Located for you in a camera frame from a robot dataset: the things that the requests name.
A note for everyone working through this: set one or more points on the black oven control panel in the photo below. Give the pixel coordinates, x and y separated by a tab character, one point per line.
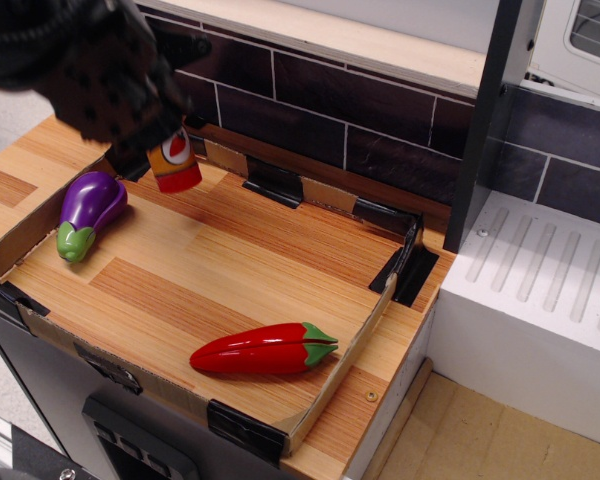
134	452

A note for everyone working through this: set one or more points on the white appliance with rack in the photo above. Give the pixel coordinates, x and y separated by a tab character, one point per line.
567	46

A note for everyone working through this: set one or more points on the purple toy eggplant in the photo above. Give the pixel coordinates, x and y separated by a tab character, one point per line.
92	201

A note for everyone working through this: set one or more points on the black vertical post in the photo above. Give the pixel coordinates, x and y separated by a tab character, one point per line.
507	60

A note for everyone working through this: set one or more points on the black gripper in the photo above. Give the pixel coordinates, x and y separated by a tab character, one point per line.
115	81

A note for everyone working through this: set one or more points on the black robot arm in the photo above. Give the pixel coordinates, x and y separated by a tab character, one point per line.
32	41

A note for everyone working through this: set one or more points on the white drying rack sink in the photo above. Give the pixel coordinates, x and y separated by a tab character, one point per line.
518	315

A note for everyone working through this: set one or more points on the red hot sauce bottle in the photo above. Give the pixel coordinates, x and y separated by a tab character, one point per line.
174	164

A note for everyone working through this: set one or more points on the red toy chili pepper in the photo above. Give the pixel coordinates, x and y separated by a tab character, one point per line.
286	348

